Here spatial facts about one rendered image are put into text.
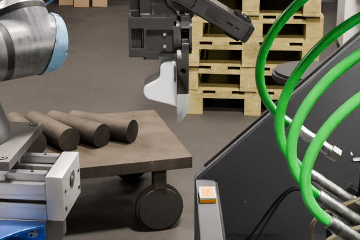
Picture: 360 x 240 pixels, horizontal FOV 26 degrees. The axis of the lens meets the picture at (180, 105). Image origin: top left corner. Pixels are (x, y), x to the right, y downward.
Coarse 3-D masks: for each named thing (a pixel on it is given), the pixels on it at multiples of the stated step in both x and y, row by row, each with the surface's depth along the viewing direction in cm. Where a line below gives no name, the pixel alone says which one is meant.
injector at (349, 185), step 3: (348, 183) 122; (351, 183) 122; (345, 186) 123; (348, 186) 122; (351, 186) 122; (354, 186) 122; (357, 186) 122; (345, 189) 122; (348, 189) 122; (351, 189) 122; (354, 189) 122; (357, 189) 122; (351, 192) 122; (354, 192) 122; (357, 192) 122; (354, 195) 122; (357, 195) 122
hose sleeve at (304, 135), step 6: (288, 126) 118; (300, 132) 118; (306, 132) 119; (312, 132) 119; (306, 138) 119; (312, 138) 119; (324, 144) 119; (330, 144) 120; (324, 150) 119; (330, 150) 119
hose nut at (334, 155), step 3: (333, 147) 120; (336, 147) 120; (333, 150) 119; (336, 150) 120; (339, 150) 120; (330, 153) 120; (333, 153) 120; (336, 153) 120; (339, 153) 120; (327, 156) 120; (330, 156) 120; (333, 156) 120; (336, 156) 120; (339, 156) 120; (330, 159) 121; (333, 159) 120; (336, 159) 120
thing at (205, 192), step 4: (204, 188) 147; (208, 188) 147; (212, 188) 148; (204, 192) 146; (208, 192) 146; (212, 192) 146; (204, 196) 144; (208, 196) 144; (212, 196) 144; (200, 200) 144; (204, 200) 144; (208, 200) 144; (212, 200) 144
